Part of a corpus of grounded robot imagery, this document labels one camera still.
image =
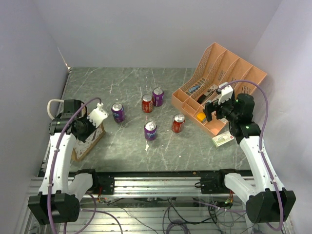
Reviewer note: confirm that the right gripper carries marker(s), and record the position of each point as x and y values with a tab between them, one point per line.
211	107

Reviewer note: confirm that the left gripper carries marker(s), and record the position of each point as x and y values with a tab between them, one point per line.
92	128

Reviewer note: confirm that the purple fanta can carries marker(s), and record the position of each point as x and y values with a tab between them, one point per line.
150	129
118	112
157	96

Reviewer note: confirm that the purple Fanta can front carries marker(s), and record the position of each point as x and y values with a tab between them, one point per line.
150	129

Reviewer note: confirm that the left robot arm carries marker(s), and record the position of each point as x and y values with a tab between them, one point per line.
58	200

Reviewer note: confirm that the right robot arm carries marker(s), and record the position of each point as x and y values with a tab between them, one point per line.
267	201

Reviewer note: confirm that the yellow eraser block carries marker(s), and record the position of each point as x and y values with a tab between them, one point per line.
201	117

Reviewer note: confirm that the green white small box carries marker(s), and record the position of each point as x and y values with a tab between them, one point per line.
222	139

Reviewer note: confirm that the blue toy car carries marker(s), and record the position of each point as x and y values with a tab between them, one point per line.
194	88

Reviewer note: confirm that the orange plastic desk organizer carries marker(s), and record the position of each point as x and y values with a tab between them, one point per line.
217	65

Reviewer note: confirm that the red cola can right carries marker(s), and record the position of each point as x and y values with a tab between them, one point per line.
178	123

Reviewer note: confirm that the red cola can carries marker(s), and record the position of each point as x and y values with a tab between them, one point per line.
147	103
178	123

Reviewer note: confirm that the purple Fanta can back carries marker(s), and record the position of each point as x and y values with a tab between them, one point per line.
157	96

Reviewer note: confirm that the red cola can back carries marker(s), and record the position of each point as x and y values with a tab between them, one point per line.
147	103

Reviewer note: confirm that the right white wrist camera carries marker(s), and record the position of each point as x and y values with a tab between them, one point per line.
225	91

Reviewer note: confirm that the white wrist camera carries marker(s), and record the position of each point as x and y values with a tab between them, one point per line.
225	91
98	115

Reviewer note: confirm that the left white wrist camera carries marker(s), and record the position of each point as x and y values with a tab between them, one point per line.
98	115

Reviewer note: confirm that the aluminium mounting rail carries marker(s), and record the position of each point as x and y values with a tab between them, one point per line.
150	184

